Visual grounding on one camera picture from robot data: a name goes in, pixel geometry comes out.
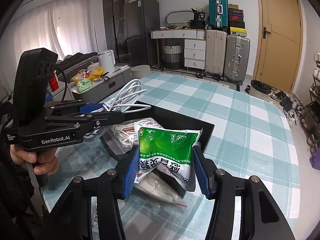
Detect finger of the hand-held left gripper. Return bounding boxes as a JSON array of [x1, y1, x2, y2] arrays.
[[43, 111, 125, 131], [44, 100, 111, 117]]

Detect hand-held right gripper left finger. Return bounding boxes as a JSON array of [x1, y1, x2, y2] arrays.
[[47, 145, 141, 240]]

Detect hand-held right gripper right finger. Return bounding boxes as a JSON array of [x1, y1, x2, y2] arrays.
[[192, 145, 297, 240]]

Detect white rope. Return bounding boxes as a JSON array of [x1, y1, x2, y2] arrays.
[[110, 119, 163, 155]]

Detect white gloves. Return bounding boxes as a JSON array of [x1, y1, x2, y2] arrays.
[[135, 172, 187, 208]]

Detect white cable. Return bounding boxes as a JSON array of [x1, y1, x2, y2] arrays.
[[101, 79, 152, 113]]

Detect green white medicine packet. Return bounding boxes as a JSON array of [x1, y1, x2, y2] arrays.
[[134, 121, 202, 193]]

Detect black cardboard box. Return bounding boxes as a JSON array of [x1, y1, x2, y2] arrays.
[[100, 100, 215, 198]]

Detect person's left forearm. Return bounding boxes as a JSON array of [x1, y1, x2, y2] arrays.
[[0, 152, 35, 218]]

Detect person's left hand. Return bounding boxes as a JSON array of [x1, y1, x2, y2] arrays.
[[10, 146, 59, 175]]

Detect green box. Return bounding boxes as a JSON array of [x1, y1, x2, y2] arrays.
[[77, 79, 92, 93]]

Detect red can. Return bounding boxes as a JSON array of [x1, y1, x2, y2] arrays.
[[49, 72, 59, 91]]

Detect grey low cabinet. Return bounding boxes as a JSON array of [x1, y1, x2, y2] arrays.
[[71, 66, 132, 101]]

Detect yellow snack bag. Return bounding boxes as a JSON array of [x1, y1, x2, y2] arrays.
[[86, 66, 104, 81]]

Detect white small appliance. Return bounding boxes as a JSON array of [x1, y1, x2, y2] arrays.
[[97, 50, 116, 74]]

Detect black long bag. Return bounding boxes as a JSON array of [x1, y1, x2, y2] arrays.
[[57, 52, 99, 76]]

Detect teal checked tablecloth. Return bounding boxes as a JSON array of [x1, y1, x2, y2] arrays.
[[41, 74, 300, 240]]

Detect grey round stool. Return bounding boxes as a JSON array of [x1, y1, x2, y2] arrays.
[[131, 65, 150, 79]]

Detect white curtain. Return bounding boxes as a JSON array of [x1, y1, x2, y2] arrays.
[[15, 0, 100, 63]]

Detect woven laundry basket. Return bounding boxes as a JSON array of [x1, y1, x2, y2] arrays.
[[163, 44, 182, 70]]

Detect grey fridge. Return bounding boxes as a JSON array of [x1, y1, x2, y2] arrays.
[[124, 0, 160, 67]]

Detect dark wardrobe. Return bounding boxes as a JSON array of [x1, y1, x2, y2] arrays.
[[102, 0, 125, 63]]

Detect black trash bin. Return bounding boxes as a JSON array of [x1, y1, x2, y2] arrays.
[[250, 79, 274, 101]]

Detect pile of shoes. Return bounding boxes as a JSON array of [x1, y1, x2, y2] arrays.
[[269, 90, 304, 126]]

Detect white desk with drawers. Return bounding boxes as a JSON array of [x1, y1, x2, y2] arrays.
[[150, 29, 207, 70]]

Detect purple paper bag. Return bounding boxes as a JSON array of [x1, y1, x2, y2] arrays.
[[309, 152, 320, 168]]

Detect silver suitcase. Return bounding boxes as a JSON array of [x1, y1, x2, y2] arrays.
[[223, 34, 251, 83]]

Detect beige suitcase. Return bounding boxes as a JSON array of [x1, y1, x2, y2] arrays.
[[204, 29, 228, 77]]

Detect oval mirror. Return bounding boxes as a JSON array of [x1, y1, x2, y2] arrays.
[[165, 10, 192, 26]]

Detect wooden shoe rack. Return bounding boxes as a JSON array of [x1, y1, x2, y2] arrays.
[[297, 52, 320, 161]]

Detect black paper bag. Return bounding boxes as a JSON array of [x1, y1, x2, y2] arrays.
[[189, 8, 207, 29]]

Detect tan wooden door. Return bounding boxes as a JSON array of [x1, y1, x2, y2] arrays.
[[252, 0, 303, 94]]

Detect teal suitcase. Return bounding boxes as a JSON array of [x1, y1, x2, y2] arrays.
[[208, 0, 229, 30]]

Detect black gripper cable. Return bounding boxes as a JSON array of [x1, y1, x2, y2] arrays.
[[53, 67, 70, 102]]

